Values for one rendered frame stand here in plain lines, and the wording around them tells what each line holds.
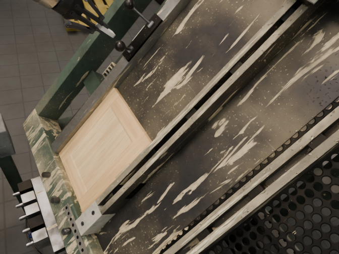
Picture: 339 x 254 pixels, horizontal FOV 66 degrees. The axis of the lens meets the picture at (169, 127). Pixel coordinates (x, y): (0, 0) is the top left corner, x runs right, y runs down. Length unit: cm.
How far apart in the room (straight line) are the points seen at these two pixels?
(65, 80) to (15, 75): 188
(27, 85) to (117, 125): 208
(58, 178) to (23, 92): 185
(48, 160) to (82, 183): 23
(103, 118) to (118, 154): 18
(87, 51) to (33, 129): 47
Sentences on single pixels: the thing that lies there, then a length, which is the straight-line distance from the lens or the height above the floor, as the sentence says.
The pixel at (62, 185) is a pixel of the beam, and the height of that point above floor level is 90.
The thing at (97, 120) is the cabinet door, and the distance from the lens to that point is 112.
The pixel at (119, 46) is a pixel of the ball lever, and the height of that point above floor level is 142.
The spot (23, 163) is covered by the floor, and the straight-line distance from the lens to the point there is 240.
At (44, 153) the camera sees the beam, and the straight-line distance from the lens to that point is 132.
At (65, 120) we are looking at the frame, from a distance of 155.
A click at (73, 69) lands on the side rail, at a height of 114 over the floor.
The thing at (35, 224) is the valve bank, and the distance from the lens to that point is 128.
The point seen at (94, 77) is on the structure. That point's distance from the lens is 130.
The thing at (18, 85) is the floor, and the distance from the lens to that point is 305.
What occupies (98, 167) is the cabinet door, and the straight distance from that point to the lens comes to 108.
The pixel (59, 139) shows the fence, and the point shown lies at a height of 95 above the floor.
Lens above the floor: 193
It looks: 47 degrees down
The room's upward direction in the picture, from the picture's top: 16 degrees clockwise
